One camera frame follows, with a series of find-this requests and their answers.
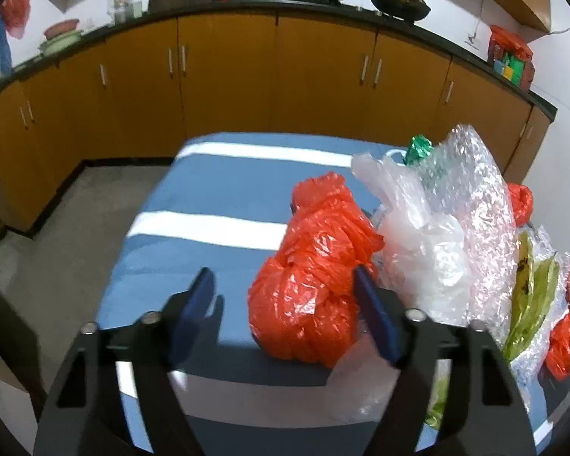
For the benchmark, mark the green box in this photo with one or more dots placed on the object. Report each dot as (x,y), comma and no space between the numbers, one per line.
(132,11)

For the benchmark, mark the pink basin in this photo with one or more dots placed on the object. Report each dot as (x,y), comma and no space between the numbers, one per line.
(61,28)

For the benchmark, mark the hanging red plastic bag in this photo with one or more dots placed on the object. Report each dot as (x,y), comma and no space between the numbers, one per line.
(16,12)

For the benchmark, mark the blue white striped tablecloth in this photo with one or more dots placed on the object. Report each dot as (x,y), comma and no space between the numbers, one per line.
(228,190)

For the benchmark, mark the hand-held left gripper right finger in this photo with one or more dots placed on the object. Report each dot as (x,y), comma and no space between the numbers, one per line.
(377,318)

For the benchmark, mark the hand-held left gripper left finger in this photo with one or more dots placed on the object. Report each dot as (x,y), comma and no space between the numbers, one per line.
(197,306)

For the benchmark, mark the red bag of packets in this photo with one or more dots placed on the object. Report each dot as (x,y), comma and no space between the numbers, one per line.
(510,57)

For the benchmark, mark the orange wooden base cabinets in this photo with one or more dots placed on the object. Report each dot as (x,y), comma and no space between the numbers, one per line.
(228,80)

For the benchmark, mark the black wok with lid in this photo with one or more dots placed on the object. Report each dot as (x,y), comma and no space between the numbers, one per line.
(399,2)

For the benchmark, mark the large red plastic bag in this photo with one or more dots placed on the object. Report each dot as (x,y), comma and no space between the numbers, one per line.
(308,294)

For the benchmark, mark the clear bubble wrap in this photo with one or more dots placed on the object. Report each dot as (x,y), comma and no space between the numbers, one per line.
(484,190)

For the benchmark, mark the black kitchen countertop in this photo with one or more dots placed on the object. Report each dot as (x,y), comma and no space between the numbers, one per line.
(256,5)

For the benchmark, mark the green foil wrapper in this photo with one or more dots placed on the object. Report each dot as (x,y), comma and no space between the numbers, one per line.
(418,148)

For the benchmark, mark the yellow-green plastic bag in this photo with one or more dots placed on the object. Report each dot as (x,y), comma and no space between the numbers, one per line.
(534,294)

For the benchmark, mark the white translucent plastic bag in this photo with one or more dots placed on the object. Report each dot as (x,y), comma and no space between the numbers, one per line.
(422,247)

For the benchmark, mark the small red plastic bag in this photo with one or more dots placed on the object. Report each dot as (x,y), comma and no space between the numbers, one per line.
(521,202)

